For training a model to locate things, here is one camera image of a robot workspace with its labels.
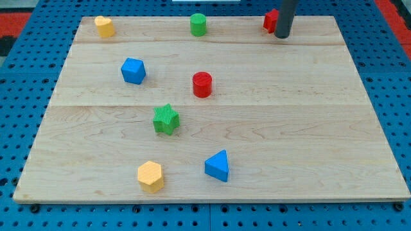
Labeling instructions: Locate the red cylinder block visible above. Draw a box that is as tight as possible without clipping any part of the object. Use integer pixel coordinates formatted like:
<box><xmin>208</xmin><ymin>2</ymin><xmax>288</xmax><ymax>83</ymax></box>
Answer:
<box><xmin>192</xmin><ymin>72</ymin><xmax>213</xmax><ymax>98</ymax></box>

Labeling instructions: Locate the green star block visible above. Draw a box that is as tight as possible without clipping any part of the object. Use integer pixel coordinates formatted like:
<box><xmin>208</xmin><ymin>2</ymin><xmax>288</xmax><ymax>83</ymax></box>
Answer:
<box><xmin>152</xmin><ymin>103</ymin><xmax>180</xmax><ymax>135</ymax></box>

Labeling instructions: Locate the light wooden board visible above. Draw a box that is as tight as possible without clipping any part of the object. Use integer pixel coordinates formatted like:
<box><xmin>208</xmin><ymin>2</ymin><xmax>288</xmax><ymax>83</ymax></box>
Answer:
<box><xmin>13</xmin><ymin>16</ymin><xmax>410</xmax><ymax>204</ymax></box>

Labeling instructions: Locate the blue triangle block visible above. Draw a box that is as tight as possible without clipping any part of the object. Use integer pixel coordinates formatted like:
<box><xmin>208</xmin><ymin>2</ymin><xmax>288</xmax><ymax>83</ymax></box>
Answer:
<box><xmin>205</xmin><ymin>150</ymin><xmax>229</xmax><ymax>182</ymax></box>

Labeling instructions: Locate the yellow hexagon block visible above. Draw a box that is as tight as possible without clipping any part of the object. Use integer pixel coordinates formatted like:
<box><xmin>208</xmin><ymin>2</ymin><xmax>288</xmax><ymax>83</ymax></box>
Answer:
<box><xmin>137</xmin><ymin>160</ymin><xmax>164</xmax><ymax>194</ymax></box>

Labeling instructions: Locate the blue cube block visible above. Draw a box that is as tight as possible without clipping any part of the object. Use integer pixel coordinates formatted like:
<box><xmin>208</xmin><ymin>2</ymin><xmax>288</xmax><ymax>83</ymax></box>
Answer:
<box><xmin>121</xmin><ymin>58</ymin><xmax>146</xmax><ymax>85</ymax></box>

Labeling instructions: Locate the green cylinder block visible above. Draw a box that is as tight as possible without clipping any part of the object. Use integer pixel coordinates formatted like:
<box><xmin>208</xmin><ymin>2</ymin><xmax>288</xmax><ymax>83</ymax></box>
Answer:
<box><xmin>189</xmin><ymin>13</ymin><xmax>207</xmax><ymax>37</ymax></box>

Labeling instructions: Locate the red block behind rod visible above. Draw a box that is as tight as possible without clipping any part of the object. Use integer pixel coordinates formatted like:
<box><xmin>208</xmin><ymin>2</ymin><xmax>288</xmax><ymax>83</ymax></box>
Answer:
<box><xmin>263</xmin><ymin>9</ymin><xmax>279</xmax><ymax>33</ymax></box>

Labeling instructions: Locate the yellow heart block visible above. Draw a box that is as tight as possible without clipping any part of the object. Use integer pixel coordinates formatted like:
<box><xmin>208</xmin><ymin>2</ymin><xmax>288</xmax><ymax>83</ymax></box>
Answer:
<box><xmin>94</xmin><ymin>15</ymin><xmax>116</xmax><ymax>38</ymax></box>

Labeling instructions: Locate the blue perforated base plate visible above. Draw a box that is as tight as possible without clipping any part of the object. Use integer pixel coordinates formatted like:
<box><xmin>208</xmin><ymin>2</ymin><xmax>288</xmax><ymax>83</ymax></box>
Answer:
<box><xmin>1</xmin><ymin>0</ymin><xmax>410</xmax><ymax>230</ymax></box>

